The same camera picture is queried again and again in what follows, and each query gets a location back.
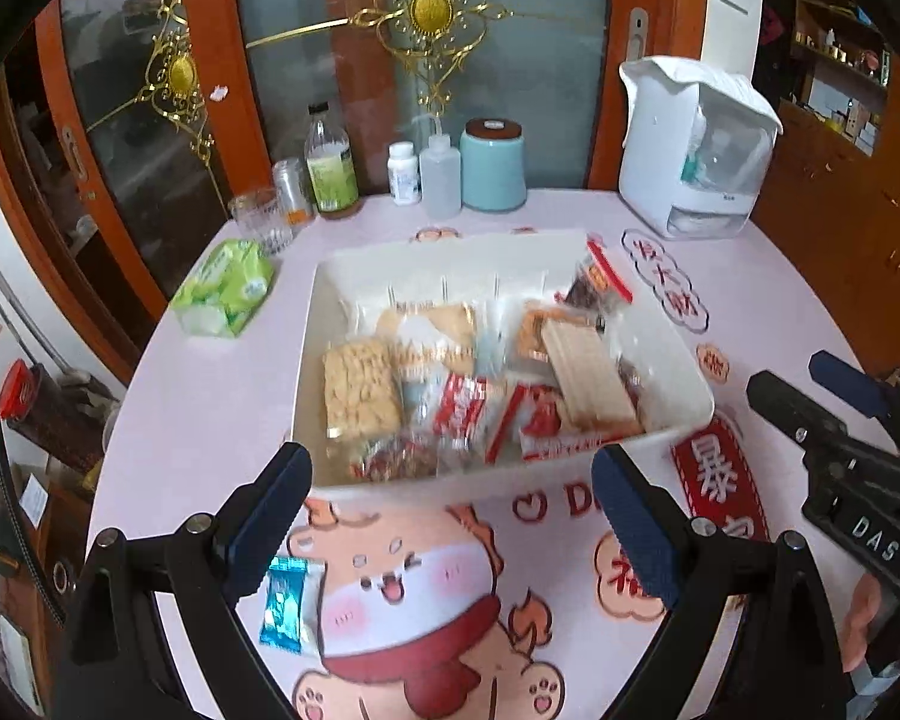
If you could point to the large cracker snack bag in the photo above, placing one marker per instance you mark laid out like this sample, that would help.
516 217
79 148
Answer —
424 338

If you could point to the red lid container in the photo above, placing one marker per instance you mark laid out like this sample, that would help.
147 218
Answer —
19 390

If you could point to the white plastic storage bin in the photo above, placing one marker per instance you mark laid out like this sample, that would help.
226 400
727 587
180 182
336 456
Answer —
495 274

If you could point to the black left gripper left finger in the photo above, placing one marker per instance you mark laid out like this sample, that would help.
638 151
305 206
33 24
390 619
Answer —
116 661

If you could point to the orange puff snack bag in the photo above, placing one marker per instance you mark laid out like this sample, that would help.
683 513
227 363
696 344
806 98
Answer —
528 343

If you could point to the clear drinking glass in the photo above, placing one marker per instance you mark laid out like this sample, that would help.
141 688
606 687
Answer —
259 215

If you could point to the blue white candy packet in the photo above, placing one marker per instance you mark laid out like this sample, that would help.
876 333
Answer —
291 620

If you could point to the pale puffed rice snack bag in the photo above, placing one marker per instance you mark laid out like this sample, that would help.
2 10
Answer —
362 392

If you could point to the white water dispenser appliance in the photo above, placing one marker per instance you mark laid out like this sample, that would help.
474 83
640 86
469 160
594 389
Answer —
697 147

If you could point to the beige wafer snack packet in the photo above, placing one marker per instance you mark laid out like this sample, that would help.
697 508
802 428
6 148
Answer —
595 396

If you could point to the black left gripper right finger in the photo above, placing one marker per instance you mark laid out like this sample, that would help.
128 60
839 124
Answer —
785 660

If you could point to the right human hand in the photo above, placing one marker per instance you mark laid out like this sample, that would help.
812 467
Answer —
864 608

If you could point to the white squeeze wash bottle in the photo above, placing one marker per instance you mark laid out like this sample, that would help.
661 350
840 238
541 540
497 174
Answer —
440 171

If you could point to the silver metal can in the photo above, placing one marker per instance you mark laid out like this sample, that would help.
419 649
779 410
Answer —
290 178

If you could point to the white pill bottle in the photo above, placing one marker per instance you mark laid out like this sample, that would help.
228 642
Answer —
403 174

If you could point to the red dates zip bag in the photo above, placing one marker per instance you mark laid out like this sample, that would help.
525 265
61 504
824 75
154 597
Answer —
597 286

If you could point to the white red snack bag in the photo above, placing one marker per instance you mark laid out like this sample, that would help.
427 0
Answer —
535 426

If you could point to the glass bottle green label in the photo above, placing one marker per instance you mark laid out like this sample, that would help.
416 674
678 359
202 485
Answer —
328 158

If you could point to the dark nut snack bag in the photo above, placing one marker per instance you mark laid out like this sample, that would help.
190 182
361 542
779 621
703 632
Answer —
407 454

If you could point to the green tissue pack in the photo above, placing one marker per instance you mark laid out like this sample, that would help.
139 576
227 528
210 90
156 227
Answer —
224 291

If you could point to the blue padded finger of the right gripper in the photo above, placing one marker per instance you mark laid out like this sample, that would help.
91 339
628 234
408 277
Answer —
858 390

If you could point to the light blue ceramic canister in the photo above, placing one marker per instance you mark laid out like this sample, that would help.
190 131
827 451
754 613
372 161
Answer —
493 165

